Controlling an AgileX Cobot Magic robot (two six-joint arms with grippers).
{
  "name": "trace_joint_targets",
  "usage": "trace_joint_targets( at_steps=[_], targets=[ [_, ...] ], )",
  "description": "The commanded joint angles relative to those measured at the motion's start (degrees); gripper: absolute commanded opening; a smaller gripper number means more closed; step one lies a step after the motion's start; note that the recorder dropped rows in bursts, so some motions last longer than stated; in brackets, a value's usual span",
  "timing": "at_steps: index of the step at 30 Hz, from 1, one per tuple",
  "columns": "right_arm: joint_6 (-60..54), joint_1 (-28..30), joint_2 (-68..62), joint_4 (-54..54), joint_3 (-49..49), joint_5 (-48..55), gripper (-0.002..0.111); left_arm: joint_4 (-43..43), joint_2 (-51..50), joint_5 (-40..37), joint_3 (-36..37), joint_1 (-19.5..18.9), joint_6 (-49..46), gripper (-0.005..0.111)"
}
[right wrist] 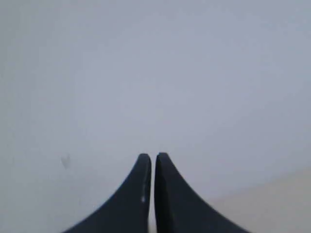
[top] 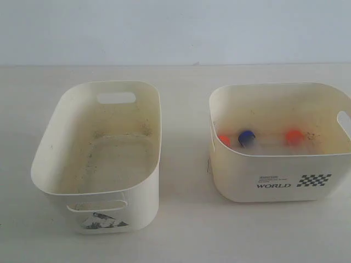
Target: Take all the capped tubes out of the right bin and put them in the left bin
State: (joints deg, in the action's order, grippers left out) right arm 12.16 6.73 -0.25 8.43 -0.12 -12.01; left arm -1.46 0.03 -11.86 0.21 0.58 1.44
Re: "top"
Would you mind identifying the orange-capped clear tube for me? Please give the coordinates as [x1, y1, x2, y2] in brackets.
[263, 129, 304, 147]
[218, 135, 231, 147]

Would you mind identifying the blue-capped clear tube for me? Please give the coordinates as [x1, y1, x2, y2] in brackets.
[237, 130, 257, 148]

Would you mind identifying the cream plastic bin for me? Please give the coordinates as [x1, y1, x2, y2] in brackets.
[209, 83, 350, 202]
[31, 81, 162, 235]

